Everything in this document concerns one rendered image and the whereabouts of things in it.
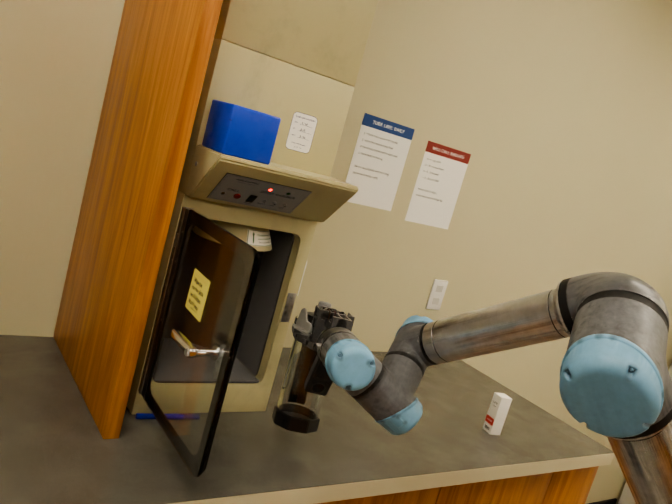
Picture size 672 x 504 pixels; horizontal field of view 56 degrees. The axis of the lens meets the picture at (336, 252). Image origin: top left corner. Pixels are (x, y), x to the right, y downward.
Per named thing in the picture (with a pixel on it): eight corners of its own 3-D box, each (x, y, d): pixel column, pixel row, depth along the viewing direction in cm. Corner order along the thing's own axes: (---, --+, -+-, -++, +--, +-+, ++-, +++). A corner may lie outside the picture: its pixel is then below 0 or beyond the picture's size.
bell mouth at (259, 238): (183, 223, 145) (188, 200, 144) (250, 234, 155) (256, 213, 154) (213, 245, 131) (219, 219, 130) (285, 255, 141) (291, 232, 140)
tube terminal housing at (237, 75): (100, 363, 150) (174, 36, 138) (223, 365, 169) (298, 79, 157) (130, 414, 130) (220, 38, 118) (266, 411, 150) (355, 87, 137)
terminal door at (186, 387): (145, 396, 129) (190, 207, 123) (200, 481, 105) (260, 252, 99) (141, 396, 129) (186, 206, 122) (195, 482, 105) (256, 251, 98)
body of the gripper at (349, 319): (350, 312, 127) (363, 324, 116) (339, 353, 128) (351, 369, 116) (313, 303, 126) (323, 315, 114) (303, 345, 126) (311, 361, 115)
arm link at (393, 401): (438, 385, 111) (396, 341, 109) (416, 435, 103) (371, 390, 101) (408, 395, 116) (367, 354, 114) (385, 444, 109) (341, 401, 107)
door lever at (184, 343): (196, 340, 112) (199, 327, 111) (217, 363, 104) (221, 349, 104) (167, 339, 108) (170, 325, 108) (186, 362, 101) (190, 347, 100)
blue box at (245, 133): (200, 145, 121) (212, 98, 120) (246, 156, 127) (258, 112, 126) (221, 153, 113) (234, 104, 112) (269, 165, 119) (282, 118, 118)
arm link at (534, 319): (652, 231, 88) (390, 310, 121) (644, 280, 81) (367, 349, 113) (688, 293, 91) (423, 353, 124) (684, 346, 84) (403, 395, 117)
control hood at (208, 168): (183, 194, 123) (195, 143, 121) (318, 220, 142) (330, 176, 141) (205, 207, 114) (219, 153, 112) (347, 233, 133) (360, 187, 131)
